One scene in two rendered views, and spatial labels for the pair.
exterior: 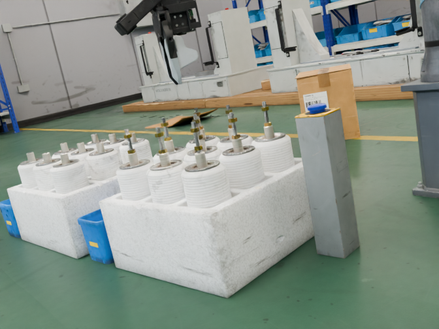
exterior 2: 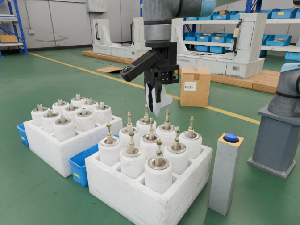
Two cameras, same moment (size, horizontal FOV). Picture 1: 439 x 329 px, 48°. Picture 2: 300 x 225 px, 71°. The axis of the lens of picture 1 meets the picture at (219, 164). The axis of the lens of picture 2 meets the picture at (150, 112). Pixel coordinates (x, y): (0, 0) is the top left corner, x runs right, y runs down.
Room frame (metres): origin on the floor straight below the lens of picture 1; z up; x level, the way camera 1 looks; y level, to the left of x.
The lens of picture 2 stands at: (0.44, 0.15, 0.68)
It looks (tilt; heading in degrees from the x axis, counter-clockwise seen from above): 23 degrees down; 351
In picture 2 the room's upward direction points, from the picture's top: straight up
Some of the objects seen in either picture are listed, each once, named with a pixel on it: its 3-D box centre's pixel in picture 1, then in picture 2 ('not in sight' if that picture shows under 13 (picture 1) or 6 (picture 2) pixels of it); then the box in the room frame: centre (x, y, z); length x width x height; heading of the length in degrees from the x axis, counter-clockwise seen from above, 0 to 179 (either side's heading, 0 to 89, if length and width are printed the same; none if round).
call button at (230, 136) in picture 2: (317, 109); (231, 137); (1.03, -0.22, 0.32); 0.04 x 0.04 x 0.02
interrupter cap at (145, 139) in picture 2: (202, 151); (151, 138); (1.18, 0.03, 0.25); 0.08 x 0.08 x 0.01
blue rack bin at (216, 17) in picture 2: not in sight; (223, 15); (5.93, -2.58, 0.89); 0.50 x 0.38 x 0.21; 125
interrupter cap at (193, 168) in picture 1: (202, 166); (158, 163); (1.02, 0.04, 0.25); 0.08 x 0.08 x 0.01
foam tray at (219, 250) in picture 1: (215, 213); (151, 170); (1.18, 0.03, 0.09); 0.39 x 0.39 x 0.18; 45
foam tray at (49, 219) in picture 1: (95, 199); (75, 134); (1.58, 0.42, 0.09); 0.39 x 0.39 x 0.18; 42
